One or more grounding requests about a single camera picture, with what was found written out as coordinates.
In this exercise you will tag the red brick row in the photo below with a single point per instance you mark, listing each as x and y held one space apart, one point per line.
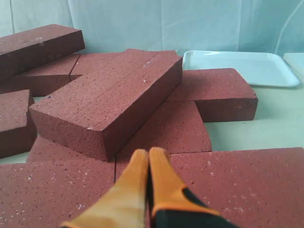
46 79
221 95
174 126

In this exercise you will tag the red brick back row right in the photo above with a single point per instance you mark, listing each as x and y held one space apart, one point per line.
46 79

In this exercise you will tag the white plastic tray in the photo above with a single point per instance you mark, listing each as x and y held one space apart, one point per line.
257 69

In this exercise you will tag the red brick back row left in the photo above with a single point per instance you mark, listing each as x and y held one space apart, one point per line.
221 95

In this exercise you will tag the red brick middle row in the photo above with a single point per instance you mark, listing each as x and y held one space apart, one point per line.
174 126

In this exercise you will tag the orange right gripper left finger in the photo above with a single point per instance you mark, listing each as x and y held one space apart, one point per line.
124 205

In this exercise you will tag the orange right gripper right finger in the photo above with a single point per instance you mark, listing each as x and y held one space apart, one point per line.
172 208

